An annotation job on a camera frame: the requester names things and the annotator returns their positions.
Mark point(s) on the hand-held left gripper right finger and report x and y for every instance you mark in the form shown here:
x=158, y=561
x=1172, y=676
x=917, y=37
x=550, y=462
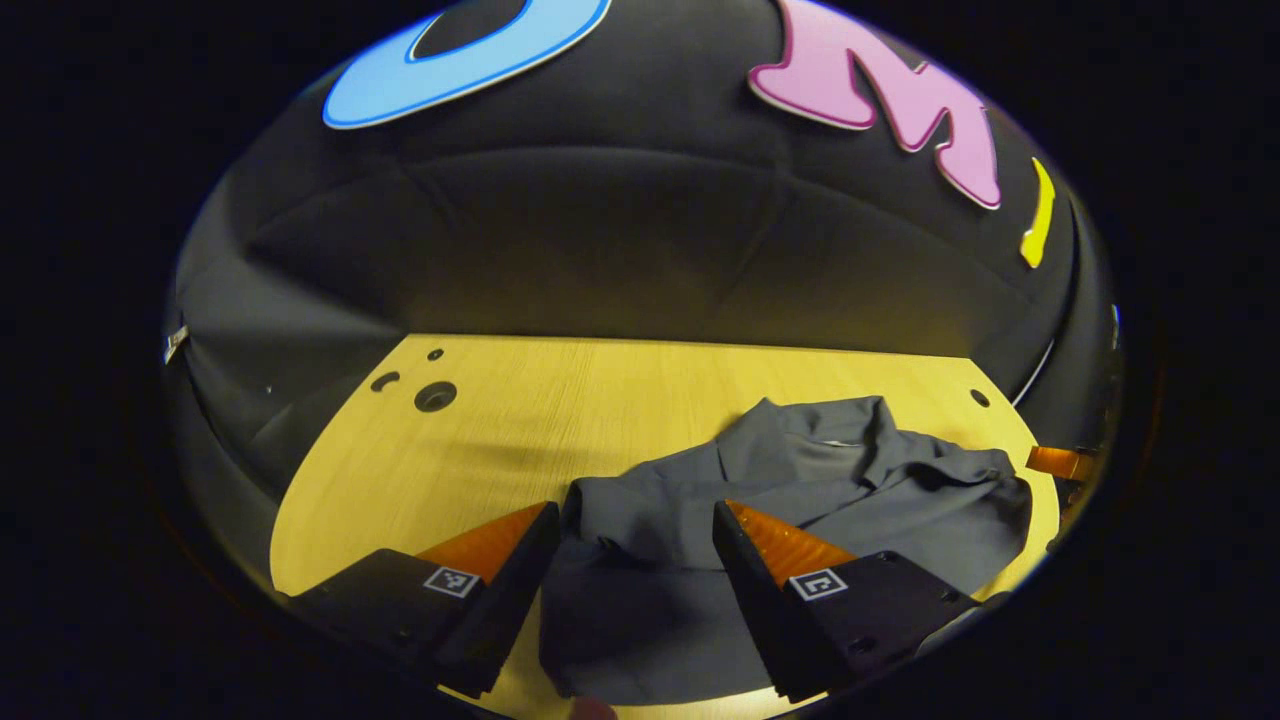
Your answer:
x=760, y=610

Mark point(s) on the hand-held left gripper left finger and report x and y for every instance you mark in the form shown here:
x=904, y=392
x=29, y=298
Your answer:
x=510, y=610

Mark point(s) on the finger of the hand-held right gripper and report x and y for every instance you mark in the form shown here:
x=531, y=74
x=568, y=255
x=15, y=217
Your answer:
x=1060, y=464

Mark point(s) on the dark grey shirt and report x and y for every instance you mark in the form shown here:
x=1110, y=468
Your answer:
x=880, y=500

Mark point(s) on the black backdrop cloth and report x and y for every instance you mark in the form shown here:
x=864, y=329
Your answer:
x=620, y=240

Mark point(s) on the silver metal clip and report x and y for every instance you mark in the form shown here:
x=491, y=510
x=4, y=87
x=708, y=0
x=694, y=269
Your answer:
x=175, y=343

